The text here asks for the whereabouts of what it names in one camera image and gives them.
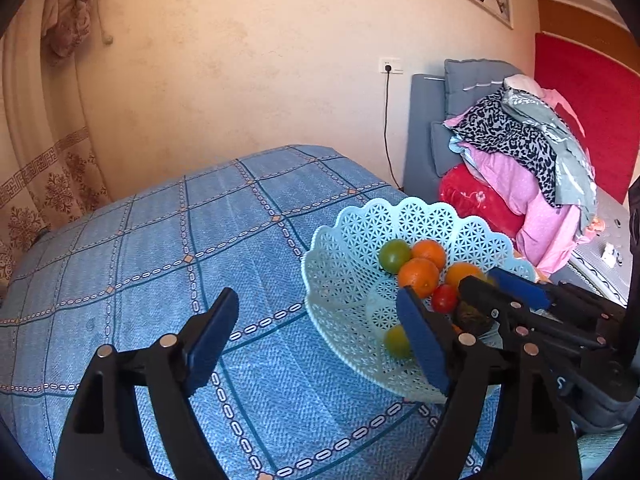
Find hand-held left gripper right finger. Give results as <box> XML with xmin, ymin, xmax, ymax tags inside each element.
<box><xmin>396</xmin><ymin>286</ymin><xmax>583</xmax><ymax>480</ymax></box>

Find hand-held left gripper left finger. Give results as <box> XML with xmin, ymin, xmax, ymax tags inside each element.
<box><xmin>54</xmin><ymin>287</ymin><xmax>240</xmax><ymax>480</ymax></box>

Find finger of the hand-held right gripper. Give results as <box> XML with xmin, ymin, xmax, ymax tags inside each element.
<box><xmin>487</xmin><ymin>267</ymin><xmax>626</xmax><ymax>331</ymax></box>
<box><xmin>457</xmin><ymin>275</ymin><xmax>608</xmax><ymax>356</ymax></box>

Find dark brown avocado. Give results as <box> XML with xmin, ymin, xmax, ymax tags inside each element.
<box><xmin>452</xmin><ymin>302</ymin><xmax>496</xmax><ymax>338</ymax></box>

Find green tomato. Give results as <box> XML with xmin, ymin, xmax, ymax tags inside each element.
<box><xmin>384</xmin><ymin>324</ymin><xmax>413</xmax><ymax>359</ymax></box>
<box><xmin>378</xmin><ymin>239</ymin><xmax>413</xmax><ymax>273</ymax></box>

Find red tomato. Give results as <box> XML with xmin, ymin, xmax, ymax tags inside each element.
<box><xmin>431</xmin><ymin>284</ymin><xmax>460</xmax><ymax>315</ymax></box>

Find orange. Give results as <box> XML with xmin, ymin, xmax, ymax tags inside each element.
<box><xmin>398</xmin><ymin>258</ymin><xmax>441</xmax><ymax>299</ymax></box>
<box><xmin>411</xmin><ymin>239</ymin><xmax>447</xmax><ymax>271</ymax></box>

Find light blue lattice basket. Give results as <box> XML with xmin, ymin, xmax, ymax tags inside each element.
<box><xmin>301</xmin><ymin>197</ymin><xmax>538</xmax><ymax>405</ymax></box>

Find pile of clothes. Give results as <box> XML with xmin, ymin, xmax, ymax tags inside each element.
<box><xmin>444</xmin><ymin>75</ymin><xmax>586</xmax><ymax>276</ymax></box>

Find grey mattress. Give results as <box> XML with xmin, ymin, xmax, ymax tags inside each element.
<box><xmin>565</xmin><ymin>200</ymin><xmax>631</xmax><ymax>306</ymax></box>

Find red floral blanket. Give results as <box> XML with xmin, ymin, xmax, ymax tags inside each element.
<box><xmin>438</xmin><ymin>162</ymin><xmax>526</xmax><ymax>246</ymax></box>

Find blue checked tablecloth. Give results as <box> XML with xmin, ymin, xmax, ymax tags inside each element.
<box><xmin>0</xmin><ymin>144</ymin><xmax>501</xmax><ymax>480</ymax></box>

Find grey-green cloth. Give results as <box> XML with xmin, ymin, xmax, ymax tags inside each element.
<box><xmin>501</xmin><ymin>87</ymin><xmax>598</xmax><ymax>231</ymax></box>

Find grey cushion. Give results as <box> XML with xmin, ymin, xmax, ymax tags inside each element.
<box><xmin>444</xmin><ymin>58</ymin><xmax>526</xmax><ymax>121</ymax></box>
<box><xmin>430</xmin><ymin>121</ymin><xmax>463</xmax><ymax>177</ymax></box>

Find beige patterned curtain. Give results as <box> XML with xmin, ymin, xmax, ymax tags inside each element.
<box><xmin>0</xmin><ymin>0</ymin><xmax>116</xmax><ymax>306</ymax></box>

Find red wall panel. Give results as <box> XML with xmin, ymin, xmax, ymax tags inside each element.
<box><xmin>534</xmin><ymin>32</ymin><xmax>640</xmax><ymax>206</ymax></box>

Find black power cable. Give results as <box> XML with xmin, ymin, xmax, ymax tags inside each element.
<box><xmin>382</xmin><ymin>67</ymin><xmax>403</xmax><ymax>188</ymax></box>

